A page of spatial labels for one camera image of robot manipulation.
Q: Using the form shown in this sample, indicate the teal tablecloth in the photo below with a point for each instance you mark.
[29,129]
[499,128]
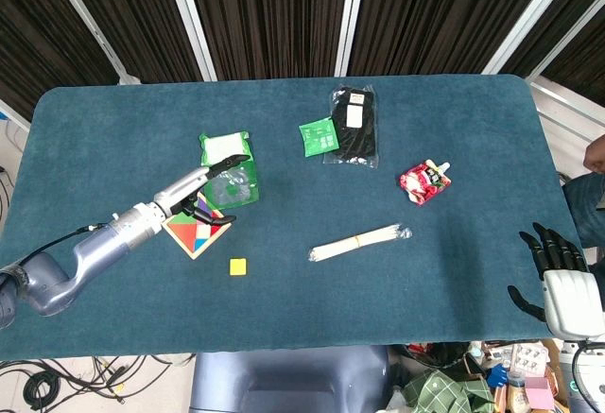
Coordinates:
[302,299]

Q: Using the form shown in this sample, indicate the red white snack pouch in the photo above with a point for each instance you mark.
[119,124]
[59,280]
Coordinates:
[423,184]

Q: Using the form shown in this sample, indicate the small red triangle piece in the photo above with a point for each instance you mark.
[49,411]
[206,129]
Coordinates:
[218,229]

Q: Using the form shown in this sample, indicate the pink box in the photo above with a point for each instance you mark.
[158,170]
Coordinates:
[539,393]

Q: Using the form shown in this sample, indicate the blue triangle puzzle piece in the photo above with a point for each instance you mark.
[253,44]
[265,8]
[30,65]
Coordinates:
[201,245]

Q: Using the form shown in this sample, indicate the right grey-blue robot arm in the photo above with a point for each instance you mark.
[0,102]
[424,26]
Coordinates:
[588,380]

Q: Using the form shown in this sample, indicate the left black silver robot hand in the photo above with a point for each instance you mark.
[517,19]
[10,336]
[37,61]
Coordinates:
[182,191]

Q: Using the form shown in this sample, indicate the wrapped white chopstick bundle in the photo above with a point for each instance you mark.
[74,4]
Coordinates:
[359,242]

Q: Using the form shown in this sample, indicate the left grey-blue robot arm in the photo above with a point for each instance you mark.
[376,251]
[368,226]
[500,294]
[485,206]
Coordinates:
[94,245]

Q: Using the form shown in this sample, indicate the green bag with white cloth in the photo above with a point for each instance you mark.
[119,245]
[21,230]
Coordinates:
[222,146]

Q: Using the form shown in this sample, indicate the black socks in clear bag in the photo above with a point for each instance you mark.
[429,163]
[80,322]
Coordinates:
[352,141]

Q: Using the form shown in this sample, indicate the small green packet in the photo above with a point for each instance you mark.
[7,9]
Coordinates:
[317,139]

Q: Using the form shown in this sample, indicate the grey-blue robot torso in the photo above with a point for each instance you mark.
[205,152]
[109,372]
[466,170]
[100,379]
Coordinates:
[288,380]

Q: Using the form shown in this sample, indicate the wooden tangram puzzle tray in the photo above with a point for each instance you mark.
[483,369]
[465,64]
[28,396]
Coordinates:
[189,243]

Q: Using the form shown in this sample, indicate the clear blister pack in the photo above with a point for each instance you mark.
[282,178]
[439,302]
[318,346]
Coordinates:
[529,358]

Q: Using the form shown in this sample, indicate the small yellow cube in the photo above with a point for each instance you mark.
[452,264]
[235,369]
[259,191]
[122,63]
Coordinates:
[237,266]

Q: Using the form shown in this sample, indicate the person in blue clothes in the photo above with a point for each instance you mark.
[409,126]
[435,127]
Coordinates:
[586,205]

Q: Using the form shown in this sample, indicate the green triangle puzzle piece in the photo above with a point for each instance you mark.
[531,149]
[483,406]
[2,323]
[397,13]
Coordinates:
[186,220]

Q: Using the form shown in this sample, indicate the large red triangle piece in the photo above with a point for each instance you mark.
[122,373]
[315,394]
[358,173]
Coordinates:
[181,239]

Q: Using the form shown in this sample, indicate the green plaid cloth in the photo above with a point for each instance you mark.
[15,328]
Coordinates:
[439,391]

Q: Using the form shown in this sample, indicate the purple triangle puzzle piece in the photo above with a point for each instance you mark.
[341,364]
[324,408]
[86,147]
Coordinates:
[202,204]

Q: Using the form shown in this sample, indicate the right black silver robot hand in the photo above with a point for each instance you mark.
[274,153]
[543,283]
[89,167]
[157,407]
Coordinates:
[569,295]

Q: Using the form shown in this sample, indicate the white frame post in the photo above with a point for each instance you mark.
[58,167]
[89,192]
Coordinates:
[189,16]
[531,16]
[350,16]
[567,42]
[90,21]

